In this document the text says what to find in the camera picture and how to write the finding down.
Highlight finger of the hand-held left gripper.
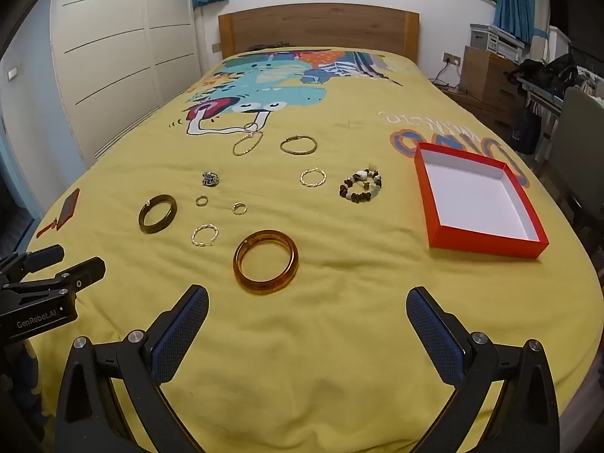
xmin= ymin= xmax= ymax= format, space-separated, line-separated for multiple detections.
xmin=0 ymin=244 xmax=65 ymax=287
xmin=6 ymin=257 xmax=107 ymax=301

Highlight red phone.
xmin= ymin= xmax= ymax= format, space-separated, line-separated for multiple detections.
xmin=57 ymin=189 xmax=81 ymax=231

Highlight wooden dresser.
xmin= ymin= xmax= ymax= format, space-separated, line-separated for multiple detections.
xmin=460 ymin=46 xmax=524 ymax=119

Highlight grey chair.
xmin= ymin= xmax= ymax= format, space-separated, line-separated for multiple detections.
xmin=550 ymin=87 xmax=604 ymax=227

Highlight long teal curtain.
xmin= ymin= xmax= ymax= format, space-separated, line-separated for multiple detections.
xmin=493 ymin=0 xmax=536 ymax=41

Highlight amber bangle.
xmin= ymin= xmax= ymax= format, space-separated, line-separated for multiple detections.
xmin=233 ymin=229 xmax=299 ymax=296

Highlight dark blue backpack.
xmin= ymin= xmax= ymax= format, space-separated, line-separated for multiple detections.
xmin=512 ymin=108 xmax=541 ymax=154

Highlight gold twisted hoop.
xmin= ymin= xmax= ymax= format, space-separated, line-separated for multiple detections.
xmin=299 ymin=168 xmax=327 ymax=188
xmin=191 ymin=223 xmax=220 ymax=247

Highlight silver bead chain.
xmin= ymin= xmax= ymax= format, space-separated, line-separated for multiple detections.
xmin=232 ymin=123 xmax=264 ymax=157

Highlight white wardrobe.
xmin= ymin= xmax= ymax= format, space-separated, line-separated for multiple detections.
xmin=49 ymin=0 xmax=199 ymax=166

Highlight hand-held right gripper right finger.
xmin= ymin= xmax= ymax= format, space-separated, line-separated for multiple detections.
xmin=407 ymin=287 xmax=560 ymax=453

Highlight thin gold bangle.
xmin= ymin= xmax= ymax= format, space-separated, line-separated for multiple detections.
xmin=280 ymin=136 xmax=318 ymax=156

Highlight grey desk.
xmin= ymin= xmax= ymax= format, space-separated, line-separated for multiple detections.
xmin=516 ymin=75 xmax=567 ymax=107

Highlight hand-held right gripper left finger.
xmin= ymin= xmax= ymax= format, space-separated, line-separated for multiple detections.
xmin=55 ymin=284 xmax=210 ymax=453

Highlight black bag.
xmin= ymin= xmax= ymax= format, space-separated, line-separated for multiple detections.
xmin=507 ymin=54 xmax=579 ymax=100

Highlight brown stone bead bracelet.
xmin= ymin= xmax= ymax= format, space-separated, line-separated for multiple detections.
xmin=338 ymin=166 xmax=383 ymax=203

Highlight wooden headboard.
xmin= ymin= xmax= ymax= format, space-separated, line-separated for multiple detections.
xmin=218 ymin=4 xmax=420 ymax=69

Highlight dark brown bangle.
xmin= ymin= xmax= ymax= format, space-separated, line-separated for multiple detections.
xmin=138 ymin=193 xmax=178 ymax=235

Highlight yellow printed blanket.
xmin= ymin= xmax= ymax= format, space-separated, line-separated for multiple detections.
xmin=23 ymin=49 xmax=604 ymax=453

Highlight black cable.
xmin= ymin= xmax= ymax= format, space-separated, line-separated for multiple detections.
xmin=431 ymin=63 xmax=468 ymax=92

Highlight red jewelry box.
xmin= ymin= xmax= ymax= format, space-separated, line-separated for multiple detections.
xmin=414 ymin=142 xmax=549 ymax=260

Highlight white printer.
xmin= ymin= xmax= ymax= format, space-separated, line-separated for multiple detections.
xmin=469 ymin=23 xmax=525 ymax=60

